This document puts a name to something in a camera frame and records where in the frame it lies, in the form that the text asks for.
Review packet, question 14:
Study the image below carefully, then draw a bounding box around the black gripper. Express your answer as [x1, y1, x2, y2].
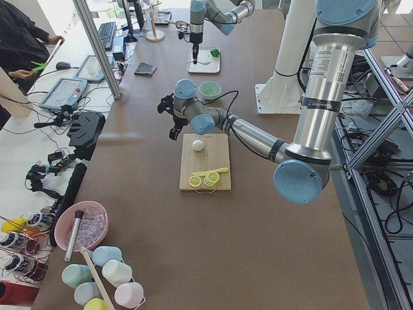
[157, 93, 186, 140]
[178, 30, 203, 65]

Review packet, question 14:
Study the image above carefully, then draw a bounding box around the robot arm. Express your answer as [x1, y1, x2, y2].
[175, 0, 255, 65]
[157, 1, 381, 204]

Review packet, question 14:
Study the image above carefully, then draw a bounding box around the light green bowl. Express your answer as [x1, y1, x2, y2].
[199, 81, 222, 100]

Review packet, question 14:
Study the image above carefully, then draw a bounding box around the pink bowl with ice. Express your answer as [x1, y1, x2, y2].
[54, 201, 109, 252]

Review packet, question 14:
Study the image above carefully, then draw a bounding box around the green lime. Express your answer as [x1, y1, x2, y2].
[210, 48, 221, 58]

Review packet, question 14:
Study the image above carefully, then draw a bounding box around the cream rectangular tray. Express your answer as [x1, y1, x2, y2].
[186, 47, 221, 74]

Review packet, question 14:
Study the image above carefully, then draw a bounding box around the metal scoop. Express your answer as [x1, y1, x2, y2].
[166, 19, 190, 32]

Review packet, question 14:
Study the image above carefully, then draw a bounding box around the wooden mug tree stand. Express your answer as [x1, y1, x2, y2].
[141, 1, 165, 42]

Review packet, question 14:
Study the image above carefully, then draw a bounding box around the wooden cutting board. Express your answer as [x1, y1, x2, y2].
[179, 134, 232, 191]

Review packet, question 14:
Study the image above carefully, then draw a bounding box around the yellow plastic knife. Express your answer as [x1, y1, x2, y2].
[192, 167, 228, 176]

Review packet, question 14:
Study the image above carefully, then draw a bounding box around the lower lemon slice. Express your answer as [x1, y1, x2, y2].
[188, 176, 203, 187]

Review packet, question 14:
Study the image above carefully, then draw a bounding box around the lemon slice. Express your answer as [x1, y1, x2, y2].
[204, 171, 220, 187]
[188, 176, 203, 187]

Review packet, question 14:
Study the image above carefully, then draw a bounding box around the grey folded cloth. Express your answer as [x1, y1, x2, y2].
[134, 62, 157, 77]

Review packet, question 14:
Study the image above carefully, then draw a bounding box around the upper lemon slice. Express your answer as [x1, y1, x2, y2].
[204, 171, 220, 187]

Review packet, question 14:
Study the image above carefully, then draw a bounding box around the black monitor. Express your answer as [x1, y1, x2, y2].
[123, 0, 145, 43]

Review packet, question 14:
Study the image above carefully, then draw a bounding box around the black headset device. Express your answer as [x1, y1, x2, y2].
[67, 111, 106, 161]

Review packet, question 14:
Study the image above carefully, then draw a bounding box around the black keyboard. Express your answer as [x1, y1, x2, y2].
[97, 21, 116, 50]

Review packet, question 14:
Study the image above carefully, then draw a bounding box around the upper blue teach pendant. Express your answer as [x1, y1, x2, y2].
[74, 55, 105, 83]

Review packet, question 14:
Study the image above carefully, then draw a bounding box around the blue teach pendant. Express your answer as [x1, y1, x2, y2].
[39, 78, 88, 110]
[74, 55, 105, 83]

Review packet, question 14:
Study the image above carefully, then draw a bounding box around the lower blue teach pendant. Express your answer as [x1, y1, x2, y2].
[39, 78, 88, 110]

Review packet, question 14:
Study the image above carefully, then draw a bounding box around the metal muddler rod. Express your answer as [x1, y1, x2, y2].
[64, 211, 84, 263]

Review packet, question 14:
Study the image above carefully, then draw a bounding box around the blue plastic cup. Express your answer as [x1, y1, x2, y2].
[92, 245, 123, 267]

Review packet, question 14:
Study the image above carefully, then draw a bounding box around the white plastic cup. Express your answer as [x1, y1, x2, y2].
[102, 260, 132, 287]

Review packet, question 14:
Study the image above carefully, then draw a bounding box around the pink plastic cup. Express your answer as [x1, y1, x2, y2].
[114, 282, 144, 308]

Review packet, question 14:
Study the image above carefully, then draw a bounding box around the person in black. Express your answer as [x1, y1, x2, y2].
[0, 0, 65, 130]

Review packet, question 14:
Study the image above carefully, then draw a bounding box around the green plastic cup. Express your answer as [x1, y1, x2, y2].
[61, 264, 92, 289]

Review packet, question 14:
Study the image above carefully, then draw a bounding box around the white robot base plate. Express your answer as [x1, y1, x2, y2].
[255, 83, 301, 114]

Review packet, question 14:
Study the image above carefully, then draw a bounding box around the aluminium frame post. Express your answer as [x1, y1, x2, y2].
[72, 0, 121, 99]

